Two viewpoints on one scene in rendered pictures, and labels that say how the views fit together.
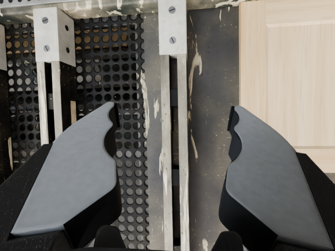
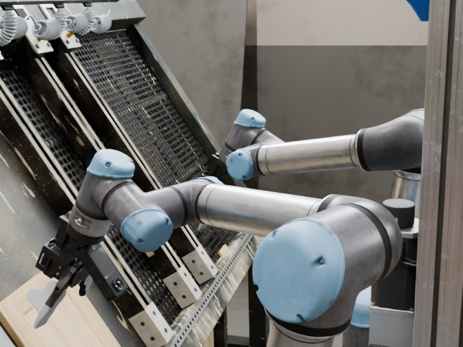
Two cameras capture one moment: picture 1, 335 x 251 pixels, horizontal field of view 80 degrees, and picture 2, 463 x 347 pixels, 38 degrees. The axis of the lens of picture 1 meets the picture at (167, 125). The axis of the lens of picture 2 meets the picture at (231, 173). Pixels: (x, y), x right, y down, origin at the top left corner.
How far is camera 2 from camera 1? 1.85 m
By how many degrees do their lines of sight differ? 63
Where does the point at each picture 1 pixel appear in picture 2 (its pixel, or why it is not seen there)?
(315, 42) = not seen: outside the picture
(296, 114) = (65, 318)
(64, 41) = (180, 286)
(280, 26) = not seen: outside the picture
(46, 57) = (182, 269)
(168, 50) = (151, 306)
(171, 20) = (162, 324)
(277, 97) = (80, 323)
